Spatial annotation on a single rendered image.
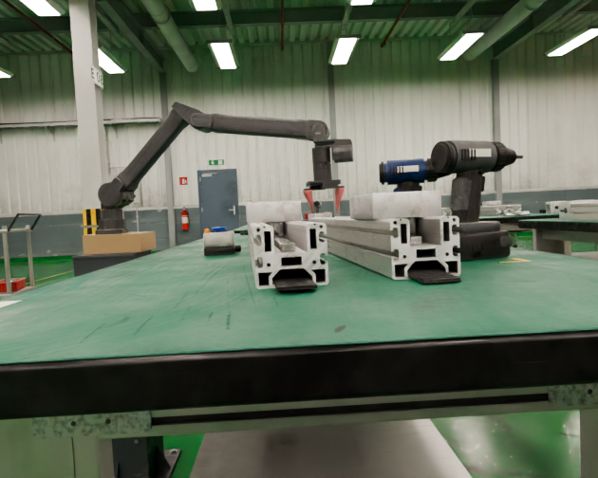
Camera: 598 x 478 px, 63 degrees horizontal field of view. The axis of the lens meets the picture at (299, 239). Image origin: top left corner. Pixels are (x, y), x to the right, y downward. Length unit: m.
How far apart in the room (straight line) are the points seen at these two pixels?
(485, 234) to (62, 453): 0.73
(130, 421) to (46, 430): 0.08
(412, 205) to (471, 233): 0.18
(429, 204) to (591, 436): 0.38
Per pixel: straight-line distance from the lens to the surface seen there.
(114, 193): 1.69
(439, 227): 0.71
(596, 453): 0.60
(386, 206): 0.76
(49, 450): 0.55
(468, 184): 0.94
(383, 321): 0.44
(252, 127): 1.56
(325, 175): 1.50
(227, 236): 1.30
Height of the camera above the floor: 0.88
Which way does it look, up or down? 3 degrees down
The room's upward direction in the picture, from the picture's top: 3 degrees counter-clockwise
